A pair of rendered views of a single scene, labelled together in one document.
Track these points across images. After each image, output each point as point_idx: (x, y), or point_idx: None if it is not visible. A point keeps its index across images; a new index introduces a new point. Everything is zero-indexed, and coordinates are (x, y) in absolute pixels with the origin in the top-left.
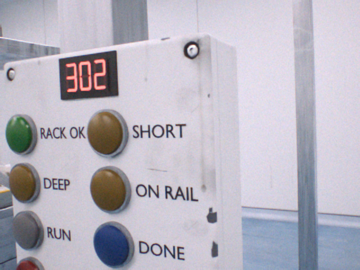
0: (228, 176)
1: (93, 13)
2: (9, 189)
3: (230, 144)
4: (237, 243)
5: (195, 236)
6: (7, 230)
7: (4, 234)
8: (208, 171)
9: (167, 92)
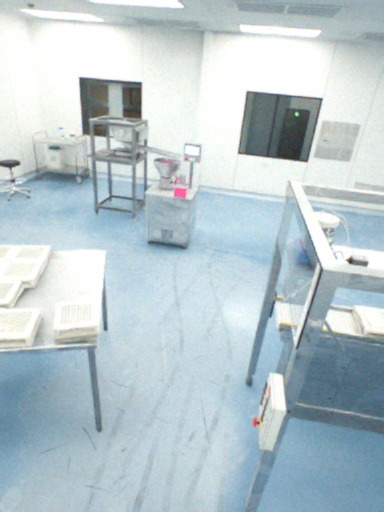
0: (274, 423)
1: (287, 375)
2: (351, 320)
3: (276, 420)
4: (275, 431)
5: (265, 424)
6: (329, 344)
7: (327, 345)
8: (267, 420)
9: (269, 407)
